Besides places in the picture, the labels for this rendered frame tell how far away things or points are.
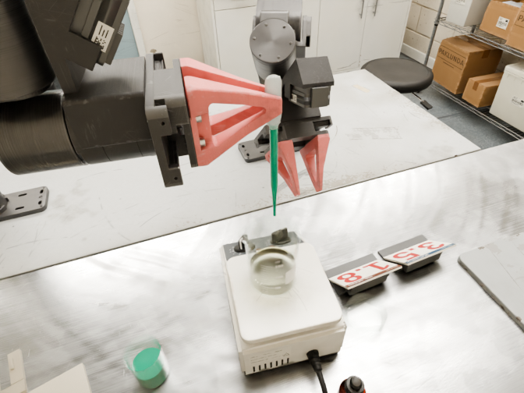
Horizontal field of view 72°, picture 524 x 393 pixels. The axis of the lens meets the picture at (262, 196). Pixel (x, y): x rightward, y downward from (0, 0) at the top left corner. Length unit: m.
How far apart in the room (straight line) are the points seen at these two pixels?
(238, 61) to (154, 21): 0.80
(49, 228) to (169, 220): 0.22
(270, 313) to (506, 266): 0.38
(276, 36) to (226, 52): 2.38
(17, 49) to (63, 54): 0.02
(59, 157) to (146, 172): 0.52
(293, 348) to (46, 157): 0.32
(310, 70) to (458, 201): 0.42
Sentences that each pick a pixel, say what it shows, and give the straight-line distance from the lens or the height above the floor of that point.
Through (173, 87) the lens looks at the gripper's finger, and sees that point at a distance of 0.26.
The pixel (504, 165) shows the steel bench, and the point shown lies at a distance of 0.90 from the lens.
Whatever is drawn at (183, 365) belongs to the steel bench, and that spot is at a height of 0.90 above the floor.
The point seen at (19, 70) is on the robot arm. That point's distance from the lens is 0.27.
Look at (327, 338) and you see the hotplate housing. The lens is 0.46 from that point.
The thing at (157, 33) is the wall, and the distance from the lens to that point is 3.33.
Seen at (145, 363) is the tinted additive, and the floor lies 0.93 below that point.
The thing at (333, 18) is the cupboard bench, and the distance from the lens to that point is 3.12.
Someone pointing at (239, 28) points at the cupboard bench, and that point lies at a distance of 2.83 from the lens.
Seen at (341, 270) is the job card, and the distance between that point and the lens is 0.58.
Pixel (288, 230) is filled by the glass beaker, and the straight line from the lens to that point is 0.42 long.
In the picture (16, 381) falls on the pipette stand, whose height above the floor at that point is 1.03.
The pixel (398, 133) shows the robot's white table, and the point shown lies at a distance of 0.92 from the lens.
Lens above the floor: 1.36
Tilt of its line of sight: 42 degrees down
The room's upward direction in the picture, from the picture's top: 2 degrees counter-clockwise
